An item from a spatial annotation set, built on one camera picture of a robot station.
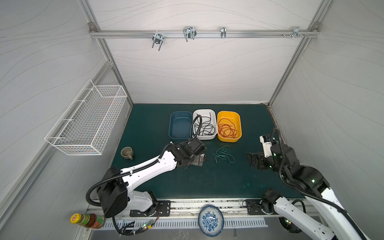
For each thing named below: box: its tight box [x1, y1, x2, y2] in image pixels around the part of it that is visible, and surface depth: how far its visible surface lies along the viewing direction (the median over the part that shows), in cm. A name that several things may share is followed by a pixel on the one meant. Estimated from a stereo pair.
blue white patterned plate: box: [198, 205, 225, 237], surface depth 70 cm
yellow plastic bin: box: [217, 111, 242, 143], surface depth 107 cm
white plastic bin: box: [193, 109, 218, 140], surface depth 107 cm
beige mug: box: [120, 146, 134, 160], surface depth 91 cm
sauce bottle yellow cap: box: [70, 213, 105, 229], surface depth 61 cm
